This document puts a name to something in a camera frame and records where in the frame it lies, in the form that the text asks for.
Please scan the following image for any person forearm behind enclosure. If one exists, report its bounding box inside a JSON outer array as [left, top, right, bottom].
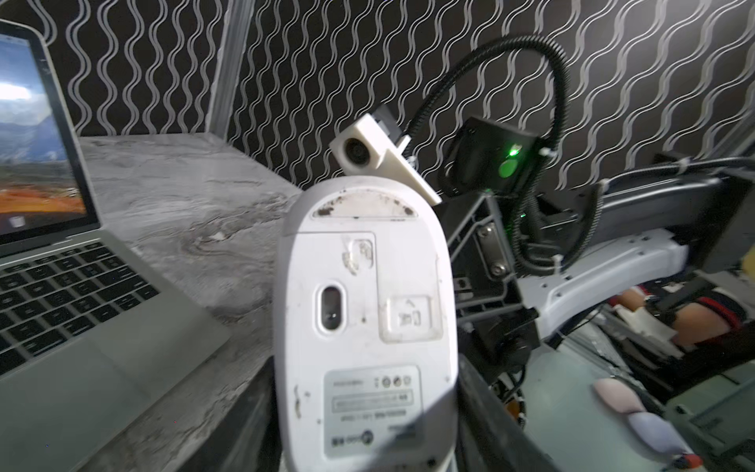
[[612, 285, 747, 349]]

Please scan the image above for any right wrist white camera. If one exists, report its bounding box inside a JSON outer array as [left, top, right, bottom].
[[330, 111, 442, 207]]

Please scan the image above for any white wireless mouse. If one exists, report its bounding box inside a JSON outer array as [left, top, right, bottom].
[[273, 176, 458, 471]]

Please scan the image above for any silver laptop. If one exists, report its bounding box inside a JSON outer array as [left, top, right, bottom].
[[1, 21, 229, 471]]

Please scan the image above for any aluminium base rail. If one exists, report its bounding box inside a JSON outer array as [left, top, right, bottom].
[[523, 324, 754, 471]]

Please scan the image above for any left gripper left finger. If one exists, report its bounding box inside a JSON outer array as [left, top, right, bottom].
[[179, 357, 282, 472]]

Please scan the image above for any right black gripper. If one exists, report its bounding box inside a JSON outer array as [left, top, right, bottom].
[[436, 117, 540, 384]]

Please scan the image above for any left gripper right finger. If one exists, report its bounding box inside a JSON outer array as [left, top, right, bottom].
[[455, 355, 558, 472]]

